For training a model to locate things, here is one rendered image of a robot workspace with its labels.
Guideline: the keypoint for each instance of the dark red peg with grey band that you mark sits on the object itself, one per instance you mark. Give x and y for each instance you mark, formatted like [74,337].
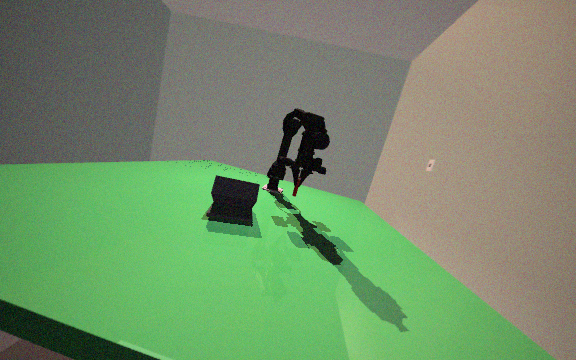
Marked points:
[296,188]

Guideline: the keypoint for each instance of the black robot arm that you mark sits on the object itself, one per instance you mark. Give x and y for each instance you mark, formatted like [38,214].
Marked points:
[315,137]

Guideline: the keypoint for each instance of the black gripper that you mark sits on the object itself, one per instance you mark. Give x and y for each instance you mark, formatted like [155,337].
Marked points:
[295,167]

